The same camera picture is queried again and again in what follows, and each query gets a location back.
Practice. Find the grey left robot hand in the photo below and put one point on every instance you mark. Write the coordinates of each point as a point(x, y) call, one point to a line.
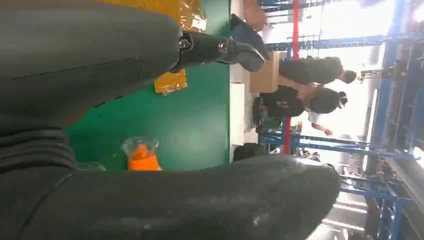
point(82, 49)

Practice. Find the yellow plastic packet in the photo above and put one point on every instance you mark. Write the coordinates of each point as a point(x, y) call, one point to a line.
point(170, 82)

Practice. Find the yellow sheet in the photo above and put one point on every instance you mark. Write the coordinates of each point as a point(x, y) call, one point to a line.
point(172, 10)

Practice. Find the ribbed grey left arm sleeve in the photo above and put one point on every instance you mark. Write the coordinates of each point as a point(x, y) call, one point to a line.
point(33, 149)

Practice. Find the clear bottle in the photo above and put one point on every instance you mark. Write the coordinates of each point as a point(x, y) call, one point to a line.
point(90, 166)

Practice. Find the green table mat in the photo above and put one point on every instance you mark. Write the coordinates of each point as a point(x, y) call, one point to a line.
point(192, 122)

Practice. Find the person in dark blue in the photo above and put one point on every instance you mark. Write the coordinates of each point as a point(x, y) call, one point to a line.
point(253, 20)

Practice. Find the cardboard box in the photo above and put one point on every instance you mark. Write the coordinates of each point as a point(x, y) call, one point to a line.
point(265, 78)

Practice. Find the black bag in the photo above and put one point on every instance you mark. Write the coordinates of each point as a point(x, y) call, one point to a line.
point(248, 152)

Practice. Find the red pole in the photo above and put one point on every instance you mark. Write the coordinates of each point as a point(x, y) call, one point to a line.
point(294, 30)

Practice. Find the person in black leaning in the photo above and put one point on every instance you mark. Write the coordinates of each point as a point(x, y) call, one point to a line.
point(291, 102)

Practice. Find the person in black standing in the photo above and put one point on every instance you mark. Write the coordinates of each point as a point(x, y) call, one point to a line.
point(311, 70)

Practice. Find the blue metal rack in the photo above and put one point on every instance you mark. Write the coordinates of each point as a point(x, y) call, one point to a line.
point(391, 139)

